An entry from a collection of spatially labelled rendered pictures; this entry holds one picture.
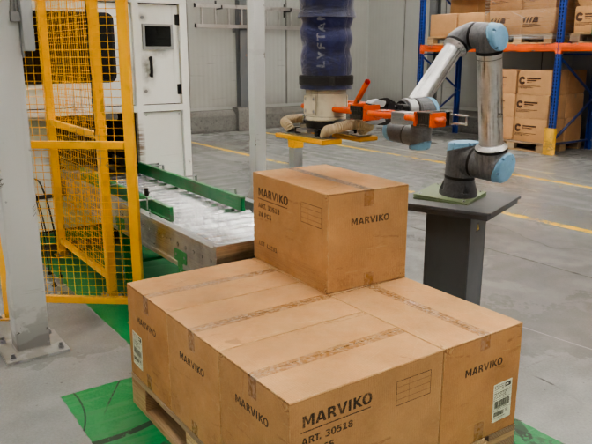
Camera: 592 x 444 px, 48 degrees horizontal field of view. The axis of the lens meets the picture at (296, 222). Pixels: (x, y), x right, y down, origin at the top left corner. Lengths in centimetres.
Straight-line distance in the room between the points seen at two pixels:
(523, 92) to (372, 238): 843
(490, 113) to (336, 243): 103
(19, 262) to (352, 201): 172
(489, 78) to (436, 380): 146
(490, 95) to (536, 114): 768
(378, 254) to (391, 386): 78
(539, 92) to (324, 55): 824
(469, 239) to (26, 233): 215
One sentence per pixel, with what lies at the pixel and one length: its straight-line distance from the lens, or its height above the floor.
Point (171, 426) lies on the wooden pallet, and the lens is 282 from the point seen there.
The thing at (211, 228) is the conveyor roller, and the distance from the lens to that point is 361.
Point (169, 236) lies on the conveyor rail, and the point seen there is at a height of 54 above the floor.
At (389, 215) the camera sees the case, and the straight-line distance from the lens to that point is 273.
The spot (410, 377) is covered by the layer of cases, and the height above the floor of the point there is 49.
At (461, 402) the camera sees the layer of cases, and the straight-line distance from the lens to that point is 238.
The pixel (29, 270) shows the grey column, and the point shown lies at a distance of 354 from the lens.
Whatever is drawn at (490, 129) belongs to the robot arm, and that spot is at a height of 112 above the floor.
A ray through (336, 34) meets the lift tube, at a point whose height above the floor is 153.
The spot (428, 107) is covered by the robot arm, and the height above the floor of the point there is 125.
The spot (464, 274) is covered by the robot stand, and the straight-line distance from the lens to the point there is 344.
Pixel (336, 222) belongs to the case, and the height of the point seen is 83.
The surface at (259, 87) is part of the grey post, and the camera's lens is 638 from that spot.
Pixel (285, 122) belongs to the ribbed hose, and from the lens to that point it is 289.
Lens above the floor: 146
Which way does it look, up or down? 14 degrees down
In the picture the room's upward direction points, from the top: straight up
